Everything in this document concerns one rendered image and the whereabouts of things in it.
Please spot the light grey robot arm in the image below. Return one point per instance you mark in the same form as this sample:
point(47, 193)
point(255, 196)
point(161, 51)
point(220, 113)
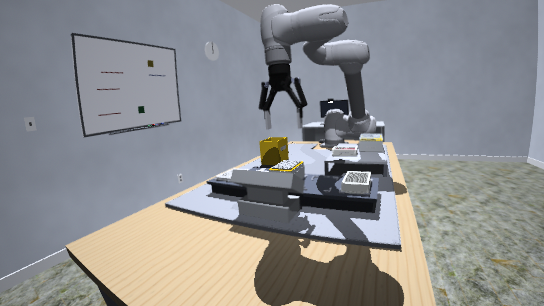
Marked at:
point(280, 29)

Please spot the yellow open-top bin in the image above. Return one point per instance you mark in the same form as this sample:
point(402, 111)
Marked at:
point(274, 150)

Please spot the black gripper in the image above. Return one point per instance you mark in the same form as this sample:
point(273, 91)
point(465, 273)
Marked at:
point(280, 80)

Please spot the yellow-framed tip rack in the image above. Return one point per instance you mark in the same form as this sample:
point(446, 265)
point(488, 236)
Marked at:
point(287, 166)

